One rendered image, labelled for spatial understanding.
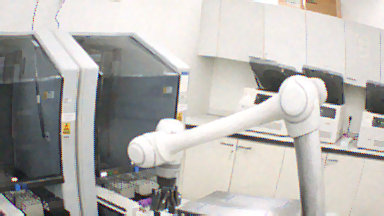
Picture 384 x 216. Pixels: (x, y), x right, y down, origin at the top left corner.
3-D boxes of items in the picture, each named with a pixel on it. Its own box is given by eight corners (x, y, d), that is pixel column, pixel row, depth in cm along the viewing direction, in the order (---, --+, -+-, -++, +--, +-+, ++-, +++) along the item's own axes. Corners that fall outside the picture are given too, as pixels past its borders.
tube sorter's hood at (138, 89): (42, 148, 203) (50, 35, 196) (102, 142, 255) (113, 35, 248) (99, 178, 177) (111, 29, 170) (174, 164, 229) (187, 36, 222)
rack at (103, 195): (86, 198, 188) (85, 187, 187) (98, 195, 196) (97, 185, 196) (131, 219, 173) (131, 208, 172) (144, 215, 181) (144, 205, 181)
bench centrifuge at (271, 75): (233, 129, 408) (240, 56, 401) (260, 123, 460) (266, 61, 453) (285, 137, 379) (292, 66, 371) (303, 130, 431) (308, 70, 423)
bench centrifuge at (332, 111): (289, 138, 377) (296, 62, 369) (304, 130, 431) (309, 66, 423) (334, 145, 350) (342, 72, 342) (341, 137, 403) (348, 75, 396)
